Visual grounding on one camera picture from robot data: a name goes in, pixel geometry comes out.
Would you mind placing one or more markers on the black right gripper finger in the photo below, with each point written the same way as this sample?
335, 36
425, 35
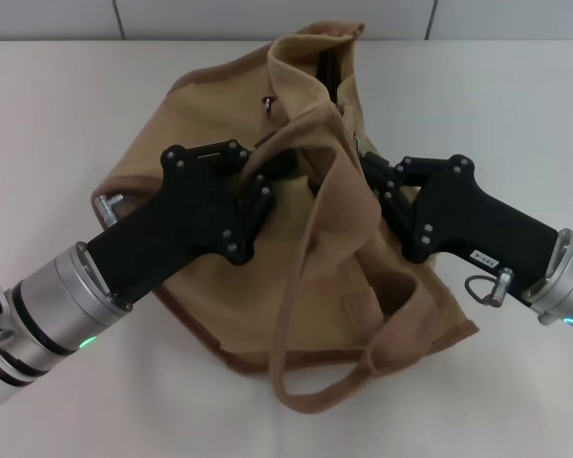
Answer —
410, 172
406, 214

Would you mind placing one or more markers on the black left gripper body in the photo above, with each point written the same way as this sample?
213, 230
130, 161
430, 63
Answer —
181, 214

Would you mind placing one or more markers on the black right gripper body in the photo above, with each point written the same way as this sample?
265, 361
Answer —
477, 219

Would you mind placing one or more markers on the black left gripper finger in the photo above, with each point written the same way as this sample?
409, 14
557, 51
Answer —
255, 205
224, 155

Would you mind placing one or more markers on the khaki canvas food bag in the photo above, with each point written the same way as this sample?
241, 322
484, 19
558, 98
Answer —
210, 119

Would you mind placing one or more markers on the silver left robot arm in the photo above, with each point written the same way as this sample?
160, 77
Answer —
52, 310

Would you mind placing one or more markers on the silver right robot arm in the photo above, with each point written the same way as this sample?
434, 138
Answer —
568, 286

